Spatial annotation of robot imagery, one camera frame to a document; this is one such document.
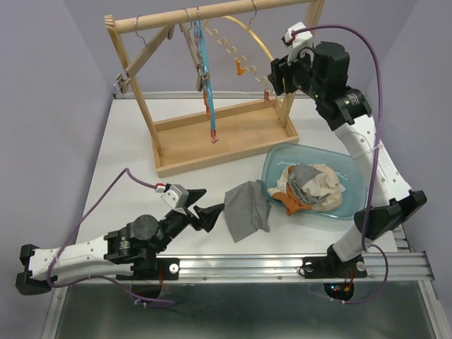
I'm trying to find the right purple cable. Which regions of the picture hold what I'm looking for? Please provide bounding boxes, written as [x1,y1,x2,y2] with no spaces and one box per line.
[292,23,391,305]

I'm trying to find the plain grey underwear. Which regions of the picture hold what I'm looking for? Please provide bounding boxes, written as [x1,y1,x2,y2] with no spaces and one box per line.
[224,180,271,243]

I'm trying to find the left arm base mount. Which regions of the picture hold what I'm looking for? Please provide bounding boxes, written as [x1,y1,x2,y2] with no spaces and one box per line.
[116,257,180,282]

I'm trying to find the wooden clothes rack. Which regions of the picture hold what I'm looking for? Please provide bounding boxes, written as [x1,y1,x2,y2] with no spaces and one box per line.
[103,0,326,179]

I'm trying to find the grey and cream underwear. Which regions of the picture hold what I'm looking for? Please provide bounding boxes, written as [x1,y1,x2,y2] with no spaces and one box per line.
[287,164,328,205]

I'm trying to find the yellow plastic hanger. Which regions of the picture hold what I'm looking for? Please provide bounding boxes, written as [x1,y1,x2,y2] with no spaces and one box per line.
[202,15,276,101]

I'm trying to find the beige cotton underwear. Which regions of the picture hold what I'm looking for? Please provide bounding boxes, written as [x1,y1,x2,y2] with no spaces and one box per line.
[302,164,345,212]

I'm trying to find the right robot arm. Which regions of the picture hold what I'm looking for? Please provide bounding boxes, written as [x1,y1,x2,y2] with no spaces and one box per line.
[268,42,427,275]

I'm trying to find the blue plastic hanger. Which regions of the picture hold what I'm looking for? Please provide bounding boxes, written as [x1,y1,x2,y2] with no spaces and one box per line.
[194,7,218,143]

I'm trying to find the white underwear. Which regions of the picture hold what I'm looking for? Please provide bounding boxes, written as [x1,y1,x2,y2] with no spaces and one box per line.
[266,180,345,198]

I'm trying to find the teal plastic bin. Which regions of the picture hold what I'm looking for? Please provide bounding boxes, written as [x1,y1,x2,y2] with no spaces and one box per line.
[261,143,367,220]

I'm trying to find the aluminium mounting rail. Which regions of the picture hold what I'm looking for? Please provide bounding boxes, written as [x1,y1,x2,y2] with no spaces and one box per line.
[165,252,434,284]

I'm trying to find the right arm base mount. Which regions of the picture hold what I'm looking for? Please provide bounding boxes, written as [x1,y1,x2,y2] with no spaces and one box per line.
[299,256,367,281]

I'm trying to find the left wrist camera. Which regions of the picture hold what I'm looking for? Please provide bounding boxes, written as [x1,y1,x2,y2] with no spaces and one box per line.
[155,183,189,214]

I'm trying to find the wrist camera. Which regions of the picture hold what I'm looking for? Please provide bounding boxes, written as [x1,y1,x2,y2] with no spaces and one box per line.
[155,183,189,214]
[282,22,314,66]

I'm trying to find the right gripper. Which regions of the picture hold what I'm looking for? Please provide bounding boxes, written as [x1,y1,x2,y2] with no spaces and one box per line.
[266,44,326,101]

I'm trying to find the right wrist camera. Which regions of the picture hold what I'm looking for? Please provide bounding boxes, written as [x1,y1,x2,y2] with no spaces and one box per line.
[282,22,314,66]

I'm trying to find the orange and cream underwear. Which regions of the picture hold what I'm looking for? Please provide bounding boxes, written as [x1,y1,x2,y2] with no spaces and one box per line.
[268,183,311,216]

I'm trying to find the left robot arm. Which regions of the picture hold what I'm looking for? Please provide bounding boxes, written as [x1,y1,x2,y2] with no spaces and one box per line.
[15,185,225,295]

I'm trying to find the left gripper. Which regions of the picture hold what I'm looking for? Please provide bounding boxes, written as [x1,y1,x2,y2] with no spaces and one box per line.
[155,188,226,253]

